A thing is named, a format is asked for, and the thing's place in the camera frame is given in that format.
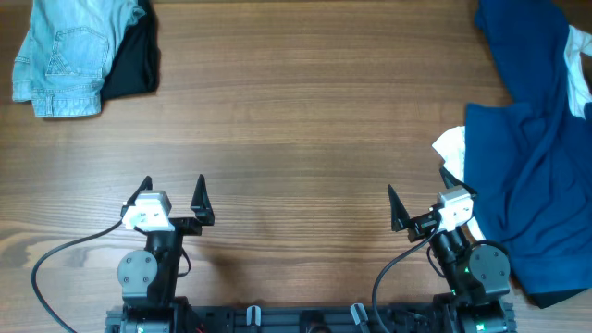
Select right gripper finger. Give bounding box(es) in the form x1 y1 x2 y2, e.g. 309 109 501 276
388 185 411 232
439 166 477 198

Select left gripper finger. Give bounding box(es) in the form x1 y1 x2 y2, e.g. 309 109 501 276
120 176 153 217
191 174 215 226

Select dark blue polo shirt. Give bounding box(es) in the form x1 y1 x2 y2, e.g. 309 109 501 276
464 0 591 294

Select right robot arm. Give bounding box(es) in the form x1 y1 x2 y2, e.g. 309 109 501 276
372 168 517 333

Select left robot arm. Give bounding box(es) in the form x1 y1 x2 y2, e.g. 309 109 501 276
105 175 215 333

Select black folded garment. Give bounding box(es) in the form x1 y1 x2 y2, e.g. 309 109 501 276
101 0 160 102

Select black garment under pile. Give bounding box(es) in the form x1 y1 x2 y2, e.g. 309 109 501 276
524 289 586 309

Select light blue denim jeans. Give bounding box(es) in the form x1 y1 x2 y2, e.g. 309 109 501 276
12 0 146 117

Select white t-shirt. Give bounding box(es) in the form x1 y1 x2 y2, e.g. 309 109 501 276
433 23 591 242

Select left black cable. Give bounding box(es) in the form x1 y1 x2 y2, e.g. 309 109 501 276
31 219 125 333

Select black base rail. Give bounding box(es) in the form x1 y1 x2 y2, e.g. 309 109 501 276
104 302 517 333

